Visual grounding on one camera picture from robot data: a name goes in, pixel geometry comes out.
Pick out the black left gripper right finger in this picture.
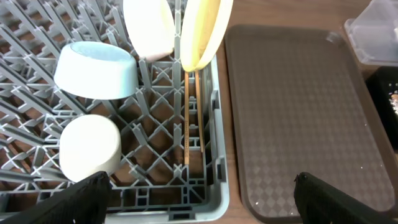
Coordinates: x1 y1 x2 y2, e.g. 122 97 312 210
294 172 397 224

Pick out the pink small plate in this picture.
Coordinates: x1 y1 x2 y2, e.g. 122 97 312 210
123 0 175 62

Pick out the wooden chopstick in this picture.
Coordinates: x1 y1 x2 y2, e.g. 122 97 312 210
195 71 204 153
184 72 189 165

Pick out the grey dish rack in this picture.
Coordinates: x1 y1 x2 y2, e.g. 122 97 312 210
1 1 229 223

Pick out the white cup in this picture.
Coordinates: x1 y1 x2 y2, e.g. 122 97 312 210
59 114 122 182

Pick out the light blue bowl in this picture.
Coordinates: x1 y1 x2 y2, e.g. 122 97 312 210
53 41 139 100

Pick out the black waste tray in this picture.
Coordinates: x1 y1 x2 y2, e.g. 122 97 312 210
366 66 397 152

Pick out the yellow plate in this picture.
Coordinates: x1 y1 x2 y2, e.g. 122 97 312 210
180 0 233 72

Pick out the brown serving tray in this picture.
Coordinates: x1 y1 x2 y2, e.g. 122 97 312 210
225 24 397 223

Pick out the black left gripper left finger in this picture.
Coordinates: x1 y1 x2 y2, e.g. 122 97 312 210
1 171 111 224

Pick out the rice food waste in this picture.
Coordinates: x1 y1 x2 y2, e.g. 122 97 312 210
388 82 398 115

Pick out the clear plastic bin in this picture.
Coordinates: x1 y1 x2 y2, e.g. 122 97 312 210
344 0 397 67

